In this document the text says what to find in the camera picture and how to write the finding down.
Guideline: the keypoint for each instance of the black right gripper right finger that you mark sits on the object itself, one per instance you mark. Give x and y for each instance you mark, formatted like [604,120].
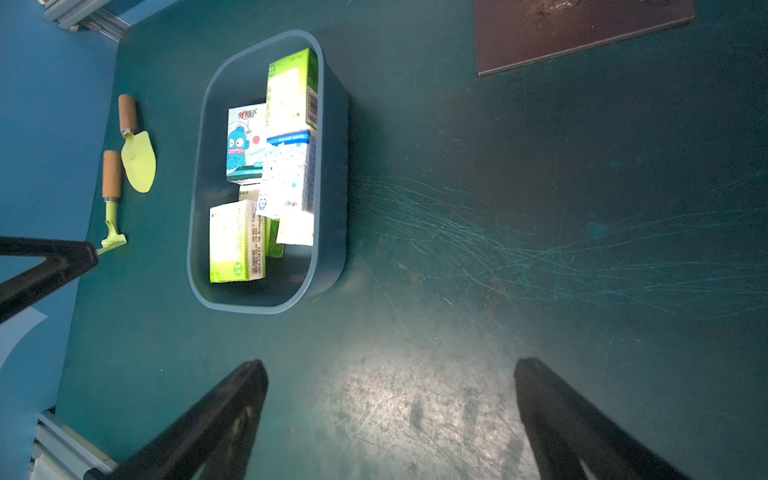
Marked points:
[569,436]

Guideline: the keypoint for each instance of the blue monster tissue pack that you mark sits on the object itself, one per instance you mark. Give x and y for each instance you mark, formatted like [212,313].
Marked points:
[246,144]

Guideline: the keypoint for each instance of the dark metal tree base plate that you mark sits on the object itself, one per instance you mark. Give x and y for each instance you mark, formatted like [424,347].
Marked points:
[515,33]

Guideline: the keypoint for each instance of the blue plastic storage box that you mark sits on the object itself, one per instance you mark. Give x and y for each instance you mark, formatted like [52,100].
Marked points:
[304,271]

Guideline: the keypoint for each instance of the aluminium frame rail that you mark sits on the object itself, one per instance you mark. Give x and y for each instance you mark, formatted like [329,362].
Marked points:
[81,15]

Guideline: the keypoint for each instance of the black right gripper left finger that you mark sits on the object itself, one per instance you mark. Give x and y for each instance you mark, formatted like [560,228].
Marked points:
[212,440]

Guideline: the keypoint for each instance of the green rake wooden handle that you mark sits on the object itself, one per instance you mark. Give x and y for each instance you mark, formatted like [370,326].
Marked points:
[112,174]

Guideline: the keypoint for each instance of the white blue elephant tissue pack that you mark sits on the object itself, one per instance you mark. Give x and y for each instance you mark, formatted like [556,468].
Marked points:
[288,176]

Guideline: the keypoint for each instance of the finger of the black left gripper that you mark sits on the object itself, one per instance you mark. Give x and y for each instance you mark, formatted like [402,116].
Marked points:
[62,261]

